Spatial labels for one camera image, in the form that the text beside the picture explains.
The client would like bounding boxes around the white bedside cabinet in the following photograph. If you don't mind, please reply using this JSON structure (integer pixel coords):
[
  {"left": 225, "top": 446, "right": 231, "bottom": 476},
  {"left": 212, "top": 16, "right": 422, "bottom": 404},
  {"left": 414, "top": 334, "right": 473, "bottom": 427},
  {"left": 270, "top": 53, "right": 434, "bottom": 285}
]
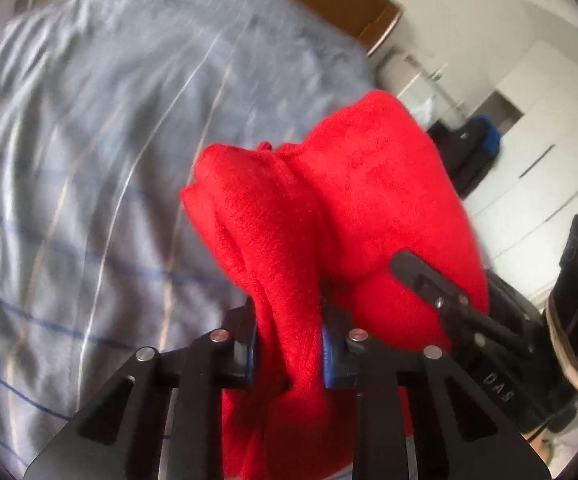
[{"left": 376, "top": 47, "right": 467, "bottom": 130}]

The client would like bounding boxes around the black and blue backpack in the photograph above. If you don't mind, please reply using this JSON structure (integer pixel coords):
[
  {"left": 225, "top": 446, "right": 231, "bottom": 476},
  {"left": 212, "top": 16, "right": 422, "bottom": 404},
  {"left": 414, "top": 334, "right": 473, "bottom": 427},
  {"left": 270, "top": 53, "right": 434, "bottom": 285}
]
[{"left": 428, "top": 115, "right": 502, "bottom": 198}]

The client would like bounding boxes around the grey plaid duvet cover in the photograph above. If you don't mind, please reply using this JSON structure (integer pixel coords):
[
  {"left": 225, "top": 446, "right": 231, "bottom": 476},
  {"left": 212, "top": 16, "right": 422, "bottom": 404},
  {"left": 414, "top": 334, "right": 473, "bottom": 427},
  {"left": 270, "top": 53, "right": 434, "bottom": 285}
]
[{"left": 0, "top": 0, "right": 374, "bottom": 478}]

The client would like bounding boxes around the red knit sweater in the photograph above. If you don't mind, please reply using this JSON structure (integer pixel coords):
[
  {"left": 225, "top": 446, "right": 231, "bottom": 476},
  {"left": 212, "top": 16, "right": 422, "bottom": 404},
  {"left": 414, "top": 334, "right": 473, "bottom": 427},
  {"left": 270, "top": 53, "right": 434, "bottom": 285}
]
[{"left": 180, "top": 90, "right": 488, "bottom": 479}]

